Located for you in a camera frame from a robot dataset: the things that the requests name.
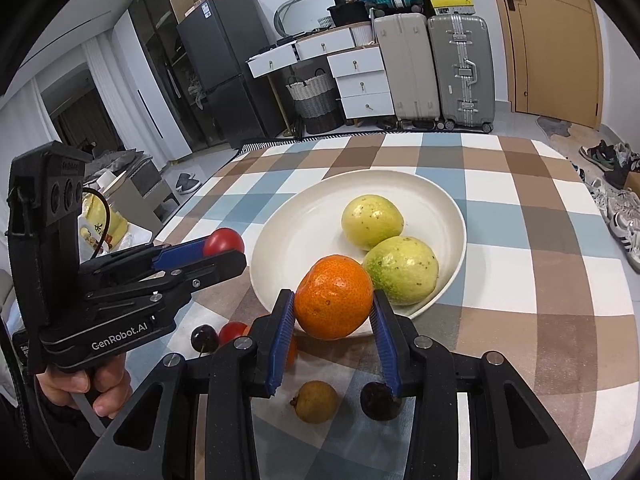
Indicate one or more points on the person's left forearm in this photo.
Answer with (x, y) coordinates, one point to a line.
(35, 440)

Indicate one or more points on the green yellow guava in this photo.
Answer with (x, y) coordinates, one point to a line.
(402, 270)

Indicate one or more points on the tall dark glass cabinet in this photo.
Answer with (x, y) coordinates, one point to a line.
(150, 35)

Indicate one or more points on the black refrigerator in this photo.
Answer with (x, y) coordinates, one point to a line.
(225, 60)

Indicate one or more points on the grey aluminium suitcase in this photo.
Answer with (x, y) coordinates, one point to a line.
(462, 70)

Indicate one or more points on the yellow bag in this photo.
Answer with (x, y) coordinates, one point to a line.
(112, 225)

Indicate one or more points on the white drawer cabinet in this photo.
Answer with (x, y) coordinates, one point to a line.
(360, 75)

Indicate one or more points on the grey slippers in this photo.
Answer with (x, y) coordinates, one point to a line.
(186, 183)

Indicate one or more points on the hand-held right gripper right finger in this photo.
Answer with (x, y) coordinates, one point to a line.
(386, 350)

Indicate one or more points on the yellow round guava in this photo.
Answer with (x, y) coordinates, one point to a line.
(372, 222)

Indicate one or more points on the yellow black box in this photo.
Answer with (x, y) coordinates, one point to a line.
(450, 6)

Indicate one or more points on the woven laundry basket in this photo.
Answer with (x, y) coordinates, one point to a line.
(312, 102)

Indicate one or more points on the dark red cherry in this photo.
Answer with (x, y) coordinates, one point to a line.
(204, 338)
(376, 402)

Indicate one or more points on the open cardboard box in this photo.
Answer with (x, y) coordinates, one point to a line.
(140, 185)

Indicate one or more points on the grey floor mat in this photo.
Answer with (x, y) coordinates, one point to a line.
(552, 127)

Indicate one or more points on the white striped sneakers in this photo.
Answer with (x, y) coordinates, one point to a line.
(622, 220)

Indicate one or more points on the red cherry tomato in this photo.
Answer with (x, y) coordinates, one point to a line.
(226, 240)
(231, 332)

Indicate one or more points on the brown round kiwi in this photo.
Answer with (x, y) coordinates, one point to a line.
(316, 402)

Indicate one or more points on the beige suitcase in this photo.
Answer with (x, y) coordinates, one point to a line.
(407, 70)

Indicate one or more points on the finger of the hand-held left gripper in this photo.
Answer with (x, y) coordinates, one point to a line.
(180, 254)
(215, 267)

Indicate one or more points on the person's left hand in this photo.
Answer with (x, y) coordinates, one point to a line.
(107, 385)

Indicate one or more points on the white round plate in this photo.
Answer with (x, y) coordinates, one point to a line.
(300, 240)

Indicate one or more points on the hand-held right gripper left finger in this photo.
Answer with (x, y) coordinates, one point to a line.
(281, 345)

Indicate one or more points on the white cylinder appliance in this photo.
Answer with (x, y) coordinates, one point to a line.
(362, 35)

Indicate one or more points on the grey hoop tube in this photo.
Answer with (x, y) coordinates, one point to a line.
(287, 10)

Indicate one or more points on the dark sneaker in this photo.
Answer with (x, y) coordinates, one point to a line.
(600, 155)

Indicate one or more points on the wooden door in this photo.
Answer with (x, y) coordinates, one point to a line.
(545, 35)

